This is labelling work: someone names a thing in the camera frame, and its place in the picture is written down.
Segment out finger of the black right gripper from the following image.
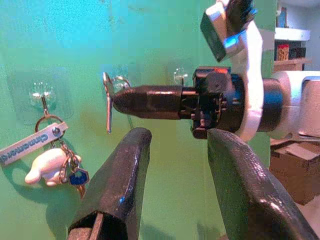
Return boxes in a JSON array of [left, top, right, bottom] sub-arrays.
[[111, 84, 185, 121]]

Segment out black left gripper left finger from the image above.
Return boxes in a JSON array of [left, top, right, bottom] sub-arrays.
[[66, 127, 153, 240]]

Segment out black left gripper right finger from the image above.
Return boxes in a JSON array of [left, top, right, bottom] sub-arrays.
[[206, 128, 320, 240]]

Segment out silver key with ring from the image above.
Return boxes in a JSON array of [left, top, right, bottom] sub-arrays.
[[102, 71, 132, 135]]

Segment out blue headed key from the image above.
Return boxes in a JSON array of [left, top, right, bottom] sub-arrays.
[[68, 167, 90, 200]]

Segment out open brown cardboard box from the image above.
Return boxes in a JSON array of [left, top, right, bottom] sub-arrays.
[[268, 138, 320, 206]]

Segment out shelf unit with items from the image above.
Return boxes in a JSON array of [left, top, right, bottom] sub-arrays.
[[273, 0, 320, 73]]

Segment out clear adhesive wall hook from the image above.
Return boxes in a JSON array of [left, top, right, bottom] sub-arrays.
[[28, 81, 55, 118], [111, 74, 133, 101], [173, 66, 190, 87]]

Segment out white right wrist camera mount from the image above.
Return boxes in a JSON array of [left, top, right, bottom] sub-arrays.
[[199, 0, 265, 143]]

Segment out white figurine keychain charm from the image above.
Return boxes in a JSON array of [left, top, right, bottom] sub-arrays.
[[24, 147, 83, 187]]

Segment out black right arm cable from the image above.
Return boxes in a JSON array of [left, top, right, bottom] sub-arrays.
[[224, 0, 258, 35]]

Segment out white keychain strap blue letters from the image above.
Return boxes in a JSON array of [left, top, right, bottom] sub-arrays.
[[0, 121, 69, 168]]

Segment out green wall sheet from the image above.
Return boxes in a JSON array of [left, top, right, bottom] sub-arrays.
[[0, 0, 278, 240]]

